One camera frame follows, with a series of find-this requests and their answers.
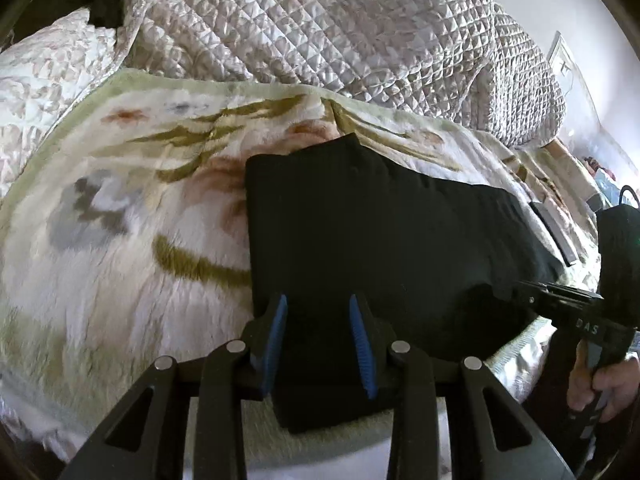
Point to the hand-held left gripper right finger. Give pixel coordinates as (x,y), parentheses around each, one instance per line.
(361,345)

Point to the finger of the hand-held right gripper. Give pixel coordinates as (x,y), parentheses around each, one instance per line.
(535,292)

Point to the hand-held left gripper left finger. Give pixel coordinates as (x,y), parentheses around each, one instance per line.
(275,340)

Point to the black pants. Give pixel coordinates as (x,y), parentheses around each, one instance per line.
(400,235)

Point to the person's right hand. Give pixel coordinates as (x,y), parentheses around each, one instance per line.
(620,385)

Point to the dark grey flat case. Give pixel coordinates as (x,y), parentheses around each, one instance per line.
(555,232)

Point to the colourful cloth pile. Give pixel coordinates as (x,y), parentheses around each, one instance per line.
(605,172)

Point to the brown patterned bedsheet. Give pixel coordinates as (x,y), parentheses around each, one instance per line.
(545,170)

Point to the floral fleece blanket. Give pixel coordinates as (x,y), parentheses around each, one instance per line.
(125,260)

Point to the grey quilted bedspread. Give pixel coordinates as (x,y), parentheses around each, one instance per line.
(325,25)

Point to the floral quilted pillow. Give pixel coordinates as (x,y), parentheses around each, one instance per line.
(45,75)

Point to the white picture frame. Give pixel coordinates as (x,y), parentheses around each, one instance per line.
(562,57)

